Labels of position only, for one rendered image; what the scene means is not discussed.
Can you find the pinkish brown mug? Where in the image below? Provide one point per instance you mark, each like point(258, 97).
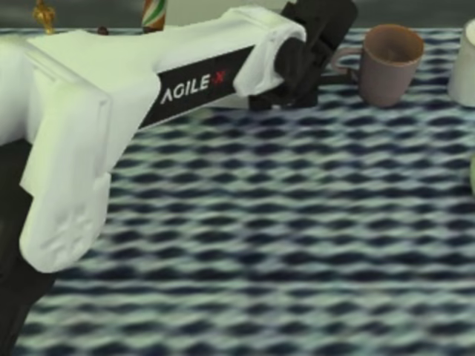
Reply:
point(386, 70)

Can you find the white cup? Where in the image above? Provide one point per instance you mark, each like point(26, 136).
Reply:
point(464, 70)

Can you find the blue white patterned tablecloth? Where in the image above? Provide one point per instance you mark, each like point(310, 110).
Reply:
point(282, 230)

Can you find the green white orange striped cylinder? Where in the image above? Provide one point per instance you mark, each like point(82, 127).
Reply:
point(154, 14)

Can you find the light green round object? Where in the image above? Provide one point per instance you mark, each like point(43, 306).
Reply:
point(472, 174)

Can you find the small dark brown object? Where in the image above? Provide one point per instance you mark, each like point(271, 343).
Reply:
point(102, 30)

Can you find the gold figurine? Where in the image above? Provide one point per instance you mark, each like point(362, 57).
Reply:
point(44, 13)

